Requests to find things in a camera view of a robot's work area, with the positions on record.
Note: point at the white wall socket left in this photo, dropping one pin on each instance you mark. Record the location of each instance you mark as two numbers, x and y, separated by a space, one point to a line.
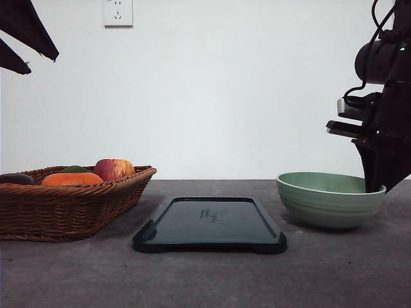
118 14

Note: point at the red yellow apple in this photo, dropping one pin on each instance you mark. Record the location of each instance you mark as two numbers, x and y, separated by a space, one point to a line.
112 169

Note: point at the dark green fruit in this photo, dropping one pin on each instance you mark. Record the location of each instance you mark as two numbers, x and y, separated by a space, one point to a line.
74 169

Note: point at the brown wicker basket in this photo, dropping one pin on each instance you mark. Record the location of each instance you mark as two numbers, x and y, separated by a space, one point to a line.
44 213

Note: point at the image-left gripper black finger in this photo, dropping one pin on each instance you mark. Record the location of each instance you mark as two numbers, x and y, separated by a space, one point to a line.
12 61
20 19

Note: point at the dark purple fruit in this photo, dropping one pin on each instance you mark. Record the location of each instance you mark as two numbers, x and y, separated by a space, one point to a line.
16 178

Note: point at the dark blue rectangular tray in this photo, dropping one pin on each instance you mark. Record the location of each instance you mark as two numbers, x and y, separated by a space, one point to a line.
211 224

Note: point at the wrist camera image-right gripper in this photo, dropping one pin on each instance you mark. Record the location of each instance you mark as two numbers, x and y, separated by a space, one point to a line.
366 108

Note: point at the green ceramic bowl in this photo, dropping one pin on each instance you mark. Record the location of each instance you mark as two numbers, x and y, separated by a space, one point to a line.
328 200

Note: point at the black image-right gripper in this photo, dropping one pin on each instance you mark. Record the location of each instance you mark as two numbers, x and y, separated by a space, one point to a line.
387 129

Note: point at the black image-right robot arm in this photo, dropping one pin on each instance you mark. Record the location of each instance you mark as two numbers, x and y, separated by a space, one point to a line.
388 59

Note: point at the orange tangerine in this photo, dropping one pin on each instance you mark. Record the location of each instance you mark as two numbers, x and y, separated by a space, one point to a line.
65 179

